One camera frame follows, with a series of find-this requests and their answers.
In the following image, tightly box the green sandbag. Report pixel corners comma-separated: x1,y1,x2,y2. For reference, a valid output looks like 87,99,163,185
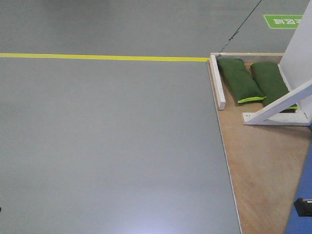
217,58,266,104
250,61,290,107

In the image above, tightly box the far white triangular brace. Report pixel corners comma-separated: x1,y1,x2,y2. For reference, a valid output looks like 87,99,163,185
242,63,312,127

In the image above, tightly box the green sandbag right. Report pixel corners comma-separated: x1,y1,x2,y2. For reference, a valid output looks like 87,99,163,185
250,61,290,107

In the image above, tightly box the white wall panel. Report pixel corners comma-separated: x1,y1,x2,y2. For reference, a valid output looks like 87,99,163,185
278,0,312,113

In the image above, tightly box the plywood base platform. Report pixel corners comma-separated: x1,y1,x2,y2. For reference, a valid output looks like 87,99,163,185
206,52,312,234

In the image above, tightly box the blue door panel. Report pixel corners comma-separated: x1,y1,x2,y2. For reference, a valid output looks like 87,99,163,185
284,140,312,234

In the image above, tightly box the green floor sign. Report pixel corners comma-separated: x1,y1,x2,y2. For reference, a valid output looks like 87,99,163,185
263,15,303,29

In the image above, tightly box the dark tension cord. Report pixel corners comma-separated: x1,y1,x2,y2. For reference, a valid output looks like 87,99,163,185
218,0,264,53

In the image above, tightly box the green sandbag left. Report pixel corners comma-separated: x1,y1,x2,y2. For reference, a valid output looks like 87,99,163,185
217,58,266,104

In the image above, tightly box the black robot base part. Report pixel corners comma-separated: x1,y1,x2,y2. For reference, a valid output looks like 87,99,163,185
294,198,312,217

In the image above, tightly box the far white corner rail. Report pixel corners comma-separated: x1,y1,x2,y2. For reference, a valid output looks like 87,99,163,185
207,52,284,110

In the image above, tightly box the yellow floor tape line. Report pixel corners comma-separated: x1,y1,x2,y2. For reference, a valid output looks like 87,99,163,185
0,53,210,62

